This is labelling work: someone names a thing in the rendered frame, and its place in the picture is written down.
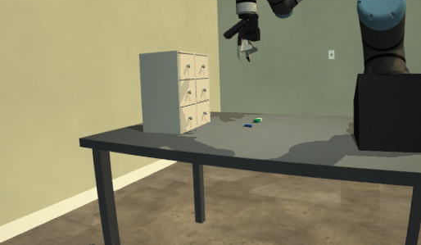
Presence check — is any grey chest of drawers with tan drawers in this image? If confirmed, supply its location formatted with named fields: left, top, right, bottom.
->
left=139, top=51, right=211, bottom=134

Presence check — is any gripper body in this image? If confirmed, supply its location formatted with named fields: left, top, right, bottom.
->
left=238, top=13, right=260, bottom=42

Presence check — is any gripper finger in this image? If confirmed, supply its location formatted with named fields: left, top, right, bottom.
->
left=238, top=31, right=252, bottom=61
left=245, top=41, right=258, bottom=62

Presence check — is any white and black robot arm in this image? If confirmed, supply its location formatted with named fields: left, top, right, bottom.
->
left=224, top=0, right=410, bottom=74

